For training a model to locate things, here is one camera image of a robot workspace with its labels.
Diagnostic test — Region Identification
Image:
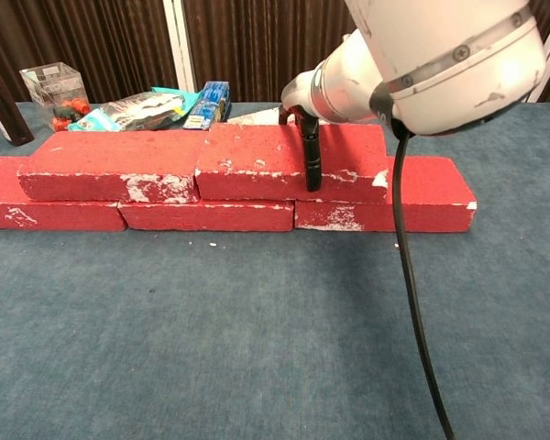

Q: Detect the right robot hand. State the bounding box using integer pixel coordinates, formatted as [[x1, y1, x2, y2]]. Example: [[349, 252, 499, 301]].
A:
[[278, 68, 323, 193]]

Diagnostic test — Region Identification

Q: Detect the red brick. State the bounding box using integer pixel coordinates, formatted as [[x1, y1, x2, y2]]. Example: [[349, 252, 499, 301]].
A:
[[194, 122, 391, 203], [117, 199, 297, 233], [16, 129, 207, 205], [0, 155, 128, 233], [292, 155, 479, 233]]

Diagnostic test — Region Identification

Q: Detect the white pink printed packet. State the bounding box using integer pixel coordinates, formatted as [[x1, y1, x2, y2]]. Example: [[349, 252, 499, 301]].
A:
[[226, 107, 308, 126]]

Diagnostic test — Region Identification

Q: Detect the blue toothpaste box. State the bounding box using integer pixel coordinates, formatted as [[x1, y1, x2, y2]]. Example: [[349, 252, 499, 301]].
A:
[[181, 81, 233, 133]]

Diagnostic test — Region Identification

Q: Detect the teal snack packet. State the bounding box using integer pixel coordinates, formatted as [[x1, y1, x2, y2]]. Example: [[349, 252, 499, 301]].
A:
[[67, 86, 203, 135]]

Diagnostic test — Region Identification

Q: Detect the clear plastic box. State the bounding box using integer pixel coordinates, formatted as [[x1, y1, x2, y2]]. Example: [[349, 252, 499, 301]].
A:
[[18, 61, 93, 137]]

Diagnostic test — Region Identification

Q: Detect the blue felt table cover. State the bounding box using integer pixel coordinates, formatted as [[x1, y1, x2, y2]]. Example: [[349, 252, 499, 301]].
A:
[[0, 100, 550, 440]]

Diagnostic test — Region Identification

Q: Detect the brown bottle white cap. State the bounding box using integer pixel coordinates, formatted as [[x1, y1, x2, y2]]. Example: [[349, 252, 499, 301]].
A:
[[0, 52, 36, 148]]

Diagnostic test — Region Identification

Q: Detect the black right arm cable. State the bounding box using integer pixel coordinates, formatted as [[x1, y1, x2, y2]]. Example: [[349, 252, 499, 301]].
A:
[[368, 86, 457, 440]]

